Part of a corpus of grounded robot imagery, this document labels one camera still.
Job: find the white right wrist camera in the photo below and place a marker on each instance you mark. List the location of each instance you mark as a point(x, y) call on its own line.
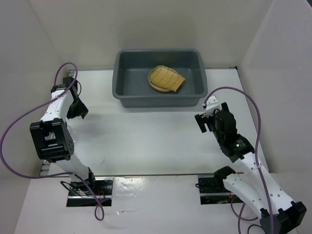
point(211, 105)

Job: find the grey plastic bin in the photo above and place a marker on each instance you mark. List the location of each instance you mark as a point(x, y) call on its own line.
point(130, 83)

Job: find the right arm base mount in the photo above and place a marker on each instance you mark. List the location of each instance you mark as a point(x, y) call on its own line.
point(212, 192)

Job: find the tan plate with bear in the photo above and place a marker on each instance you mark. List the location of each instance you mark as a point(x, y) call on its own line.
point(159, 88)

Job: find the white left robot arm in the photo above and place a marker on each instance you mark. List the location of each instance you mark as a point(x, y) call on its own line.
point(53, 141)

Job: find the woven bamboo tray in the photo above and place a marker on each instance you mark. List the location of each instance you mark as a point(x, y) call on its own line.
point(166, 77)

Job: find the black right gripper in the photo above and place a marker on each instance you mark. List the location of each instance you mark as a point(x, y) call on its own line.
point(202, 119)

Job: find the clear plastic cup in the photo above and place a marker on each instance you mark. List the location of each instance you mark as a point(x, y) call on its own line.
point(70, 130)

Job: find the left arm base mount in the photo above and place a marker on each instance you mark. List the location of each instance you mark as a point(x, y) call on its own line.
point(80, 196)

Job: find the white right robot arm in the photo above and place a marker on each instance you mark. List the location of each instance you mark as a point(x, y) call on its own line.
point(278, 213)

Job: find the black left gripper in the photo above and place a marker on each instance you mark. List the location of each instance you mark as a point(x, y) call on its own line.
point(81, 110)

